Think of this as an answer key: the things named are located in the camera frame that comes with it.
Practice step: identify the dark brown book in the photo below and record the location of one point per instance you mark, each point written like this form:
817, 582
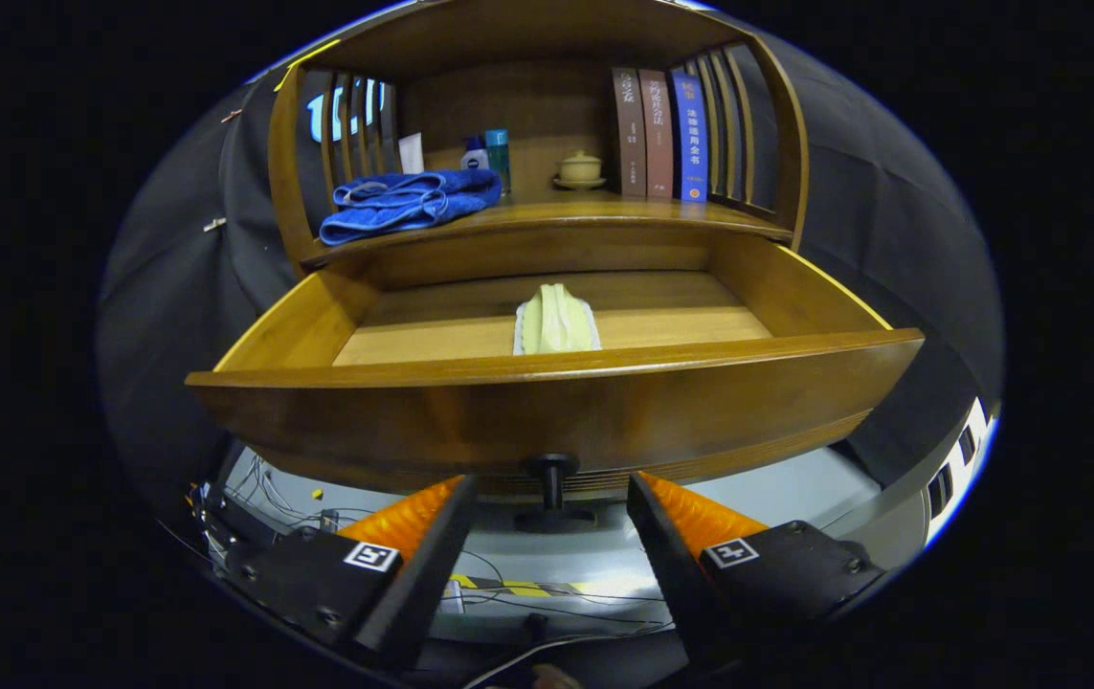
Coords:
630, 134

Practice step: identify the blue towel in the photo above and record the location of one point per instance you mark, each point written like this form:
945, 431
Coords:
403, 201

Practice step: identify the white blue lotion bottle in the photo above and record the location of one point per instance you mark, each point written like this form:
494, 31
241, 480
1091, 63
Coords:
475, 155

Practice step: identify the wooden drawer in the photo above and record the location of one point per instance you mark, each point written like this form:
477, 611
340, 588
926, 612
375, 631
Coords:
604, 421

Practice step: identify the beige lidded tea cup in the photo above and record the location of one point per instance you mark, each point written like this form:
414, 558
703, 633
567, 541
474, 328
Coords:
580, 169

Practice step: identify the wooden cabinet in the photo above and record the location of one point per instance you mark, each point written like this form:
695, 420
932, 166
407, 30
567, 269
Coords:
527, 105

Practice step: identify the white black striped panel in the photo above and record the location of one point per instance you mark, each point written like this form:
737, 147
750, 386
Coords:
958, 474

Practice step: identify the yellow black floor tape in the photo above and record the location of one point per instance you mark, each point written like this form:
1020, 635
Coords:
527, 588

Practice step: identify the wooden countertop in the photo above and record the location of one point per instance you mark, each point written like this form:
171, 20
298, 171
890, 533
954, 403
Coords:
585, 212

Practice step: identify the green scrub brush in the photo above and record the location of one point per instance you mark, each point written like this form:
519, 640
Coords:
556, 321

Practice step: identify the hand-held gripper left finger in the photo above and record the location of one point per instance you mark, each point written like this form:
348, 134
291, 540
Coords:
432, 574

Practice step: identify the blue book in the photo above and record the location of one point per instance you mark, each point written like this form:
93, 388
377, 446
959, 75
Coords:
690, 134

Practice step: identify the reddish brown book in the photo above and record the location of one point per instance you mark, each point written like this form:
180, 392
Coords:
658, 134

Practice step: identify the teal bottle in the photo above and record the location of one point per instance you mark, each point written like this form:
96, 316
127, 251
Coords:
499, 153

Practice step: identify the silver clip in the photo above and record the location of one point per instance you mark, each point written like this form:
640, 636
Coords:
214, 225

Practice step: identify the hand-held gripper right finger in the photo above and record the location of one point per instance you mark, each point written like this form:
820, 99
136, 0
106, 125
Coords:
671, 574

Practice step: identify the black backdrop cloth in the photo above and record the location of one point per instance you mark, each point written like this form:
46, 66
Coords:
891, 239

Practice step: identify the white tube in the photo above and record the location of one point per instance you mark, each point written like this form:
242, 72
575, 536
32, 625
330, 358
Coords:
411, 153

